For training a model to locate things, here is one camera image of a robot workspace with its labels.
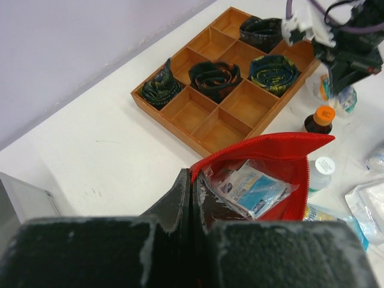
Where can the brown bottle orange cap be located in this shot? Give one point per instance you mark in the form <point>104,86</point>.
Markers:
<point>320,121</point>

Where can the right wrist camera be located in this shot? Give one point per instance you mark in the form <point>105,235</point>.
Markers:
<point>307,24</point>

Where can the alcohol wipes plastic bag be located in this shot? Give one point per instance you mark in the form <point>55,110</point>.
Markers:
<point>248,187</point>

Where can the lying white blue bottle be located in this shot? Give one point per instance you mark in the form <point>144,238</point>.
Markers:
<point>374,161</point>

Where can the rolled tie yellow blue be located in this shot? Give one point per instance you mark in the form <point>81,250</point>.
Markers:
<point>273,73</point>

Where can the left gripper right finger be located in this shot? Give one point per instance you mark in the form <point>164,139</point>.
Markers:
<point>231,252</point>

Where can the small white bottle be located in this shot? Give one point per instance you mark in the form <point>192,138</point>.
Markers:
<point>321,172</point>

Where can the rolled tie green pattern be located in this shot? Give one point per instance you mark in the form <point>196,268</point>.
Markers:
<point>162,88</point>

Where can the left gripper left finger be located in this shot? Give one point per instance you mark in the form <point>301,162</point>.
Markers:
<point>149,250</point>

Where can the white gauze packet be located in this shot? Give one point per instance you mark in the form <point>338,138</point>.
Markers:
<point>366,205</point>

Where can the grey open metal box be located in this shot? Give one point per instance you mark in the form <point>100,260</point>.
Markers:
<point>29,201</point>

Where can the rolled tie dark dotted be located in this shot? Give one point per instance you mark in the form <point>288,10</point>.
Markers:
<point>263,34</point>

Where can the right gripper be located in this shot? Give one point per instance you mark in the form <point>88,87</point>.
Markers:
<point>355,57</point>

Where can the red first aid pouch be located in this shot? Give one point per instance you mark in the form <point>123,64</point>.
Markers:
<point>283,156</point>

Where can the wooden compartment tray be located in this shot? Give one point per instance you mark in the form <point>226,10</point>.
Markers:
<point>202,124</point>

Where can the colourful bandage packet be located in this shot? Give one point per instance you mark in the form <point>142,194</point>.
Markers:
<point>343,103</point>

